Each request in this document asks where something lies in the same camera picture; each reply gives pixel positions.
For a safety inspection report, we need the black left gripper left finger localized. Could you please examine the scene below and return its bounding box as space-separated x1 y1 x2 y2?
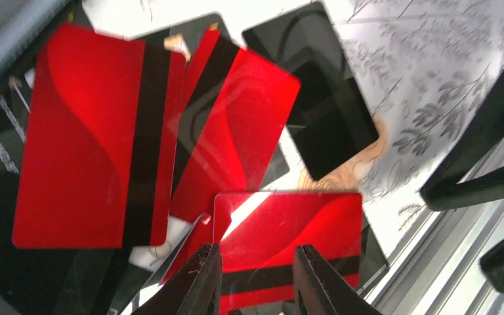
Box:
134 243 222 315

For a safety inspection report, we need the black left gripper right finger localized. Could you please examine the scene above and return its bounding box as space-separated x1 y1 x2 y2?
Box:
293 244 381 315

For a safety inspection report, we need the red card right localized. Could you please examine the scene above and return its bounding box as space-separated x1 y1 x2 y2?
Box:
160 191 364 315

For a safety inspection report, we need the red card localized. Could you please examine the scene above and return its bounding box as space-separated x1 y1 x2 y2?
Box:
170 30 300 222
160 191 364 315
12 23 186 249

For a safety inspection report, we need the black card right top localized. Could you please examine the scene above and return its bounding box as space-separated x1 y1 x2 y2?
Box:
241 1 379 180

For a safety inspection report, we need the red card centre lower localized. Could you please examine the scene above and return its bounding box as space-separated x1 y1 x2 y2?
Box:
170 30 300 222

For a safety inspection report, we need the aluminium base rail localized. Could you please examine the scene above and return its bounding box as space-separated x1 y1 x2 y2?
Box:
364 140 504 314

